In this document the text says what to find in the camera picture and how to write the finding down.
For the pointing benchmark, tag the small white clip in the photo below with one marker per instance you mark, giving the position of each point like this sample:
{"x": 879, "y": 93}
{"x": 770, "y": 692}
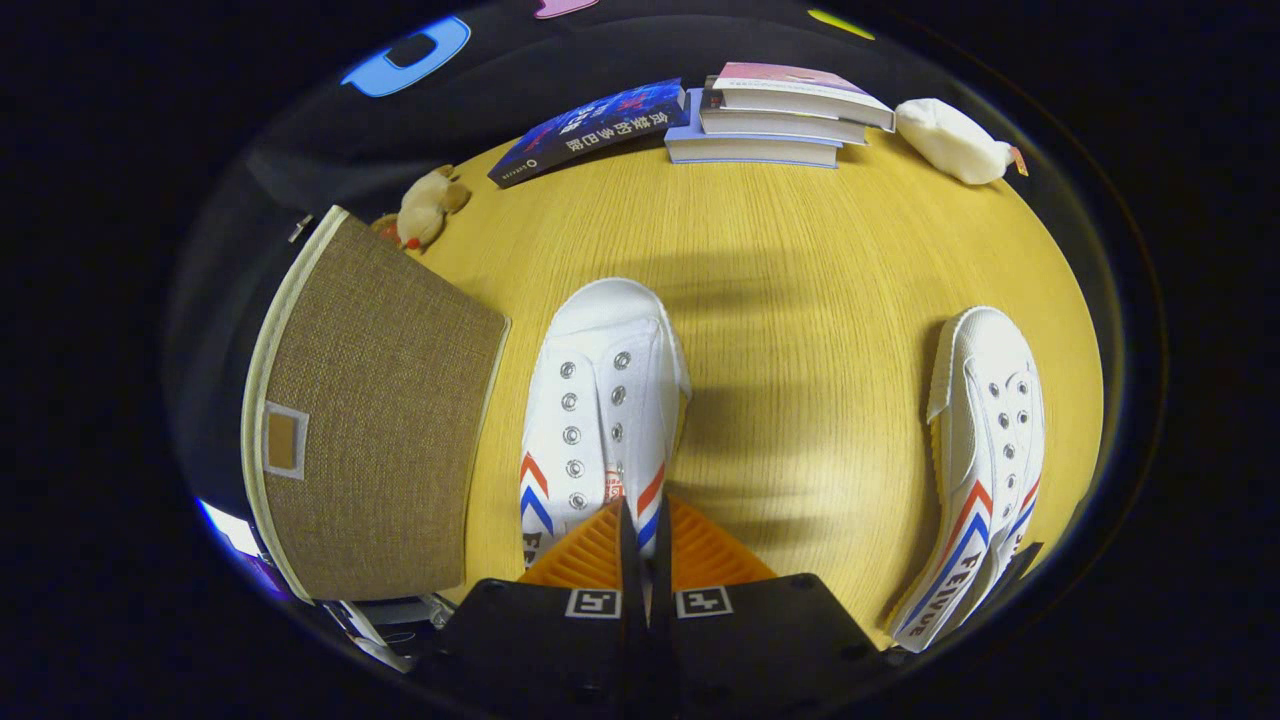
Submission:
{"x": 300, "y": 228}

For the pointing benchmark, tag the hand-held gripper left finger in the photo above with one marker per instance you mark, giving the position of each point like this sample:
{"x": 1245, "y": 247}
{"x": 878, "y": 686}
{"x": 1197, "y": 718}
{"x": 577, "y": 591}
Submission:
{"x": 560, "y": 650}

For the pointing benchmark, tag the dark blue book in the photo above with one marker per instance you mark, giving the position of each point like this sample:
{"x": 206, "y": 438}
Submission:
{"x": 590, "y": 130}

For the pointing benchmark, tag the light blue book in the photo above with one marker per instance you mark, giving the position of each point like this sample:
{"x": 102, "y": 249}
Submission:
{"x": 750, "y": 152}

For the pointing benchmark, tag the white striped canvas shoe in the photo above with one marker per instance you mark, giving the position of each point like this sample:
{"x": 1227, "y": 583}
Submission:
{"x": 600, "y": 330}
{"x": 985, "y": 380}

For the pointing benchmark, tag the brown plush dog toy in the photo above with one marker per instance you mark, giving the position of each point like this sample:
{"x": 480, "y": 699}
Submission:
{"x": 425, "y": 210}

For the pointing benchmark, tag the black backdrop cloth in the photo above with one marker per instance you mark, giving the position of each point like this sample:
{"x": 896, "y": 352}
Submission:
{"x": 300, "y": 130}

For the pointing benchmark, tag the white plush toy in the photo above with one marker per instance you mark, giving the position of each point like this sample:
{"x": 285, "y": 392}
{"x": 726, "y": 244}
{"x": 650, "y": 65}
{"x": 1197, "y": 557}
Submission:
{"x": 950, "y": 140}

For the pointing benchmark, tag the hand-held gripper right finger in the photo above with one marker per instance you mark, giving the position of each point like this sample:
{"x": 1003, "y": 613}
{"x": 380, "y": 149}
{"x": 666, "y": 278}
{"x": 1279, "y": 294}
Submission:
{"x": 760, "y": 650}

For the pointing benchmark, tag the bright monitor screen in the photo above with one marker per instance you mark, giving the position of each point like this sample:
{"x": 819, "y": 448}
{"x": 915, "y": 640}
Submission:
{"x": 228, "y": 525}

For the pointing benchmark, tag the white cover book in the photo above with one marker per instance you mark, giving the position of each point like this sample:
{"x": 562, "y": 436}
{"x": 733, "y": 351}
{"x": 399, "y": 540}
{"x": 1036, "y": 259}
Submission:
{"x": 780, "y": 127}

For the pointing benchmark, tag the beige fabric storage box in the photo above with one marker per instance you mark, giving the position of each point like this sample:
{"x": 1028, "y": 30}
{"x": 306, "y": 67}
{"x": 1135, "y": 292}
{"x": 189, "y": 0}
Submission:
{"x": 380, "y": 420}

